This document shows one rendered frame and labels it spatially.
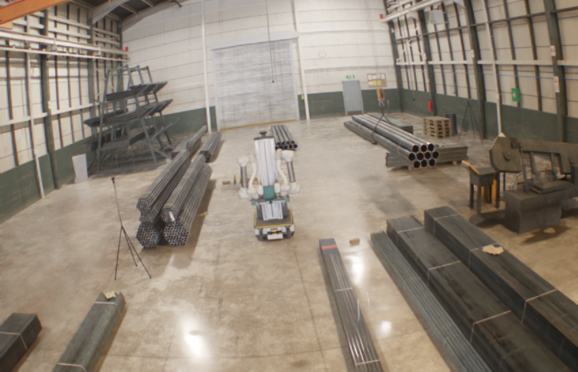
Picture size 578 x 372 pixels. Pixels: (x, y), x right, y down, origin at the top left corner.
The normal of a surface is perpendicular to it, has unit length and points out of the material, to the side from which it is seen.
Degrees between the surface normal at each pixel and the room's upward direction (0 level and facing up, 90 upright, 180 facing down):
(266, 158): 90
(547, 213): 90
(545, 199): 90
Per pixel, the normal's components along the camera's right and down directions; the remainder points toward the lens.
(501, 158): 0.10, -0.33
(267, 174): 0.06, 0.19
